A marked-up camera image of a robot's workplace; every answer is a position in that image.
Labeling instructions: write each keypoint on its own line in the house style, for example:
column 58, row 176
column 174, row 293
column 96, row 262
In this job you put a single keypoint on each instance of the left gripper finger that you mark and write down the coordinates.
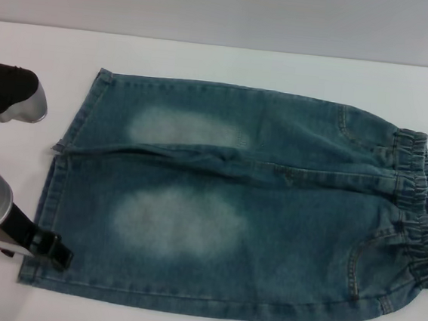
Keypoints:
column 51, row 251

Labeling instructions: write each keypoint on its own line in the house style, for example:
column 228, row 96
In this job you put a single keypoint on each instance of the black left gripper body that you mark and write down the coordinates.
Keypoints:
column 19, row 231

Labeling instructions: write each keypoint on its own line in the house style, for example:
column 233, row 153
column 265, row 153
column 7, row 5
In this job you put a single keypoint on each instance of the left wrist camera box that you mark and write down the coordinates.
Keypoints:
column 12, row 88

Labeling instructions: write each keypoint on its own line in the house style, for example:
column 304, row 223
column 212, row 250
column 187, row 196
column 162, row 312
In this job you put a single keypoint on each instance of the blue denim shorts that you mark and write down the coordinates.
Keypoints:
column 230, row 226

